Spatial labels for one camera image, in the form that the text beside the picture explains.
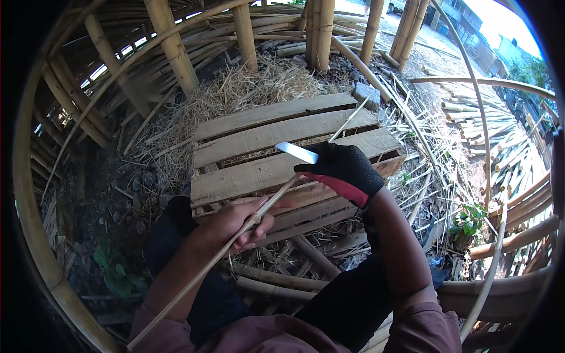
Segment person's right hand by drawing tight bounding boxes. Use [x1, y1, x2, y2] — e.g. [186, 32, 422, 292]
[294, 141, 385, 210]

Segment person's left hand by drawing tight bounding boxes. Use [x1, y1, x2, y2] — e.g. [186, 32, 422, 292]
[201, 197, 295, 256]

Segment thick bamboo post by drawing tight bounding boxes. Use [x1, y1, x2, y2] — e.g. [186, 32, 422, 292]
[143, 0, 200, 97]
[359, 0, 385, 65]
[83, 13, 154, 119]
[231, 4, 260, 74]

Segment thick curved bamboo beam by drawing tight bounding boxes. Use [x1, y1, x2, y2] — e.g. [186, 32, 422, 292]
[436, 264, 554, 324]

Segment large curved bamboo frame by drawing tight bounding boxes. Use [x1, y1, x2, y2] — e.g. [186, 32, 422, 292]
[12, 0, 248, 353]

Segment heap of dry straw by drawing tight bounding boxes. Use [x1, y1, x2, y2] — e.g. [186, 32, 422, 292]
[128, 53, 336, 177]

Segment scattered bamboo splinters heap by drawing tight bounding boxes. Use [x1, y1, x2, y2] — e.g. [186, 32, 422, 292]
[375, 73, 491, 248]

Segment leaning bamboo pole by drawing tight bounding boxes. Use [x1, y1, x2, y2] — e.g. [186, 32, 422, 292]
[330, 35, 394, 103]

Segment long curved bamboo strip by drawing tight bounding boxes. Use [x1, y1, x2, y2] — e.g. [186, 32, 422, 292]
[429, 0, 509, 345]

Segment steel blade knife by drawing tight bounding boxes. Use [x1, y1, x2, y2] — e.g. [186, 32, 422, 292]
[274, 141, 320, 165]

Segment bent bamboo pole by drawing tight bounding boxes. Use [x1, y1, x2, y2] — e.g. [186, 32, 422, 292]
[410, 76, 557, 102]

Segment background buildings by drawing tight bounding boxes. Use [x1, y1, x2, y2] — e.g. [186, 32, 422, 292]
[384, 0, 537, 78]

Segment grey stone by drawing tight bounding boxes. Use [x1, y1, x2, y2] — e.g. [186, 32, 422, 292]
[352, 82, 382, 111]

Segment broad leaf green plant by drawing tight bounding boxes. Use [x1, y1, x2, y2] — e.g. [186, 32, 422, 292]
[92, 236, 151, 300]

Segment bundled bamboo post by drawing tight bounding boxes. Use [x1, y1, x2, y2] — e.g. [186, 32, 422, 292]
[304, 0, 336, 74]
[390, 0, 430, 72]

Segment person's body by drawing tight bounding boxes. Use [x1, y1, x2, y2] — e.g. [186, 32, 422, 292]
[127, 297, 463, 353]

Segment wooden pallet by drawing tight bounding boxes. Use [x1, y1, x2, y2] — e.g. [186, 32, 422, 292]
[189, 92, 408, 249]

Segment thin bamboo strip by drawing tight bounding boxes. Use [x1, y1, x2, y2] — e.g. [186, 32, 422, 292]
[127, 95, 372, 351]

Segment pile of cut bamboo poles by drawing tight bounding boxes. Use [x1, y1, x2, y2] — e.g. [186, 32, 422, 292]
[420, 65, 558, 195]

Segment small green plant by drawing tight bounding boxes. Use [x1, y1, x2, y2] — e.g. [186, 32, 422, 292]
[448, 202, 488, 250]

